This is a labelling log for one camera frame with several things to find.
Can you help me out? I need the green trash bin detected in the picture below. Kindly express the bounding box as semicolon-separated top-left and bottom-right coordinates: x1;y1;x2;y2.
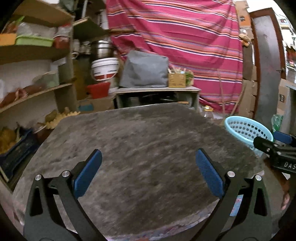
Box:
271;114;283;133

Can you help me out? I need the grey metal shelf table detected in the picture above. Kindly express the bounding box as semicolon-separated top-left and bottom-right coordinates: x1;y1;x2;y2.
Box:
114;86;201;110

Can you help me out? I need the grey fuzzy table mat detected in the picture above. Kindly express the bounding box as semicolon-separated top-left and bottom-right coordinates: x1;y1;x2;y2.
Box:
13;103;262;240

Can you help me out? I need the steel pot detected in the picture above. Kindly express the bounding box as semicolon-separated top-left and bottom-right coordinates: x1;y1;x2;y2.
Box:
90;40;113;59

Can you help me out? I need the clear plastic container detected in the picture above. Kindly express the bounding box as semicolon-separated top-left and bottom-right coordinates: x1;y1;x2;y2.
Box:
32;71;60;89

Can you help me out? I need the wooden wall shelf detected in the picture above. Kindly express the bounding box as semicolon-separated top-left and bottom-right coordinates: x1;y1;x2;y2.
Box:
0;0;78;114

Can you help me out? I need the brown metal door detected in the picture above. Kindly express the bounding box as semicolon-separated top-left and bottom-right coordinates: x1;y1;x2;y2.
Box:
250;8;286;129

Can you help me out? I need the cardboard box by door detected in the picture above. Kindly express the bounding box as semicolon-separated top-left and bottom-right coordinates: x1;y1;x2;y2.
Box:
276;79;290;115

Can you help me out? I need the yellow oil bottle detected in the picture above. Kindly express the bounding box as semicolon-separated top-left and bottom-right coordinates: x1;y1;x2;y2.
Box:
202;105;214;120

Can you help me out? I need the red plastic basin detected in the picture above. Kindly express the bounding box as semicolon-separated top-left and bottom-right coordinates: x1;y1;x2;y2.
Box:
86;81;110;99

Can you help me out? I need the light blue laundry basket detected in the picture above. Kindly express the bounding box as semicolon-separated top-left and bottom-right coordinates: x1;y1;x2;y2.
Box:
224;115;273;157

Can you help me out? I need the yellow woven basket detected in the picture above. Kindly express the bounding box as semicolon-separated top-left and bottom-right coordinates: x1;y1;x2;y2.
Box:
168;67;186;88

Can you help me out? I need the grey fabric cover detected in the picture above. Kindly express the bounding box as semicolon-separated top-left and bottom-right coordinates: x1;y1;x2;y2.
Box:
119;50;169;88

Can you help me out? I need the white red plastic bucket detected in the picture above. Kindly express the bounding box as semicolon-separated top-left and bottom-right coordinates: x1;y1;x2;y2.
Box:
91;57;119;81

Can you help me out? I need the wooden broom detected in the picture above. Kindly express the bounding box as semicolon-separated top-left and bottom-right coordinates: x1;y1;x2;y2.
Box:
217;69;246;126

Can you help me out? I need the yellow egg tray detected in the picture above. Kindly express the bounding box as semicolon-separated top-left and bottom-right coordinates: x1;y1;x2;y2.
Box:
46;111;81;130

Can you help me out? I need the striped pink curtain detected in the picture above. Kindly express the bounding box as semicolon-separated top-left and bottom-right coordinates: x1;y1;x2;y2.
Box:
106;1;243;113

